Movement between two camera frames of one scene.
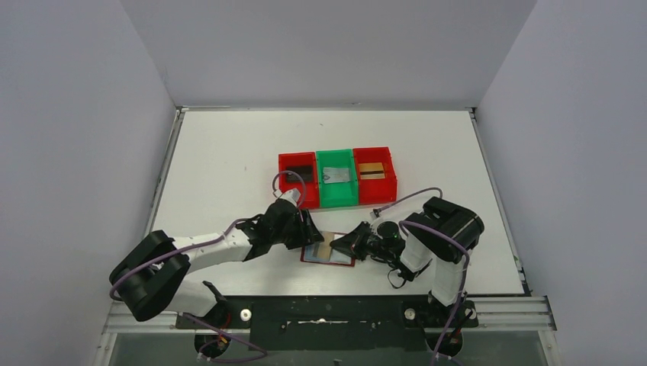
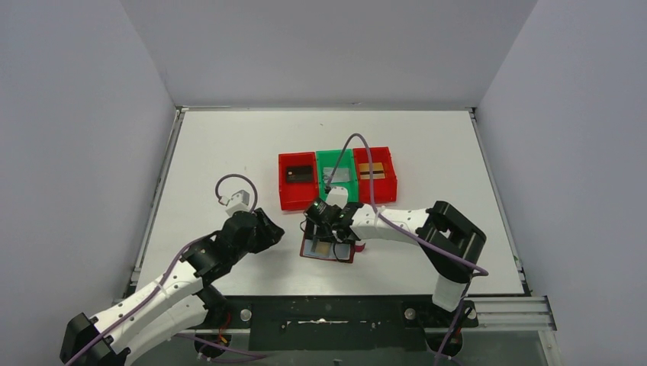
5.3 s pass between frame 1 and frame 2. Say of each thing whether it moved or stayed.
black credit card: stayed
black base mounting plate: stayed
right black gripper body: moved
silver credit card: stayed
